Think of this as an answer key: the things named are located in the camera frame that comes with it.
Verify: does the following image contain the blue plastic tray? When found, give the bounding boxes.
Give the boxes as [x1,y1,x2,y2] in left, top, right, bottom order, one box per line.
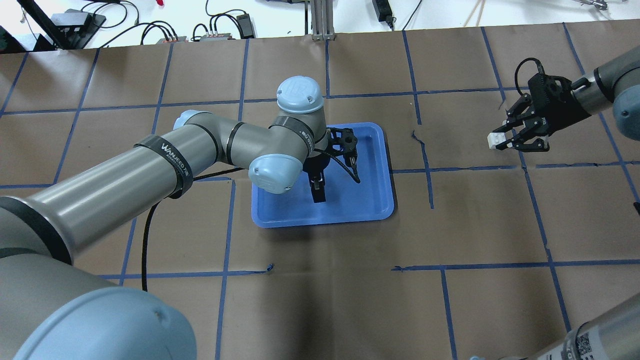
[251,121,394,228]

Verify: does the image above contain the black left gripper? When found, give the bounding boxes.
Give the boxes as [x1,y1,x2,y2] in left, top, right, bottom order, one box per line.
[302,127,361,204]

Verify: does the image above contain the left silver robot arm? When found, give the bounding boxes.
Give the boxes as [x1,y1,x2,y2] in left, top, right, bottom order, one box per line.
[0,75,360,360]

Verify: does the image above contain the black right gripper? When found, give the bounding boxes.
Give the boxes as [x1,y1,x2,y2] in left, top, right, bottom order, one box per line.
[491,73,591,153]

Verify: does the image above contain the aluminium frame post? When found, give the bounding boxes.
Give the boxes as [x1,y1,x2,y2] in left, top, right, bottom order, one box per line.
[309,0,336,42]

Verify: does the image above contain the black power adapter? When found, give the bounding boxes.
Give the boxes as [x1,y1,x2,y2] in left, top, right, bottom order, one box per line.
[371,0,394,23]

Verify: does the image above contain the white block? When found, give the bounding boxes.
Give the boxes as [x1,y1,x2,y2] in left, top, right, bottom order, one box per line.
[487,132,506,150]

